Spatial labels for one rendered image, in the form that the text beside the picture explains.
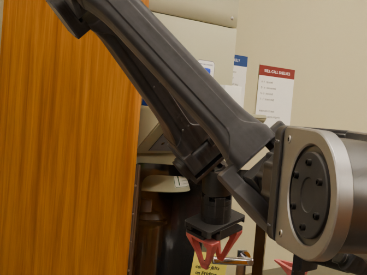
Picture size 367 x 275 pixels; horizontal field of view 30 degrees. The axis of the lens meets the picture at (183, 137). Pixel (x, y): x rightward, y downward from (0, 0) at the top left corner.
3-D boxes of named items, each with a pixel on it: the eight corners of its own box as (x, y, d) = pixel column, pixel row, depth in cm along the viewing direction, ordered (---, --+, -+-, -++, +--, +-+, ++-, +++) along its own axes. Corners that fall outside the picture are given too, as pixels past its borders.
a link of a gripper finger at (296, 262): (285, 238, 169) (318, 247, 163) (283, 267, 170) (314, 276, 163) (268, 241, 164) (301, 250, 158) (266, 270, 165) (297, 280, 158)
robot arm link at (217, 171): (212, 169, 119) (240, 165, 122) (194, 155, 125) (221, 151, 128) (210, 205, 122) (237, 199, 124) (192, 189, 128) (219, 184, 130)
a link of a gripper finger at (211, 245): (183, 265, 130) (185, 221, 126) (208, 252, 135) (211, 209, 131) (209, 280, 125) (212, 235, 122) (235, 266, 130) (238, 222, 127)
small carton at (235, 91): (208, 110, 156) (211, 84, 156) (225, 111, 159) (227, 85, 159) (223, 112, 152) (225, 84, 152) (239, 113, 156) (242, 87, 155)
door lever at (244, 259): (207, 261, 148) (207, 249, 148) (249, 263, 149) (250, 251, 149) (212, 267, 142) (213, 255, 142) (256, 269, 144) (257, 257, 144)
